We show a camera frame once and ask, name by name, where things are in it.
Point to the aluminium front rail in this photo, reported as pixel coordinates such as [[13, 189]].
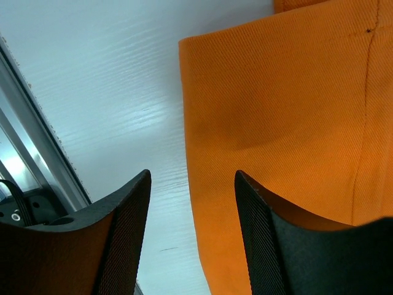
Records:
[[30, 154]]

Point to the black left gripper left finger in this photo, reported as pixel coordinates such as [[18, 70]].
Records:
[[95, 250]]

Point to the orange trousers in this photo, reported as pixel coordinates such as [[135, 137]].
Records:
[[302, 102]]

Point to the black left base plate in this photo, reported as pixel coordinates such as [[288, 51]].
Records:
[[36, 207]]

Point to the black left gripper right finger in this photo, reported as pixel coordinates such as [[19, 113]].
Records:
[[290, 250]]

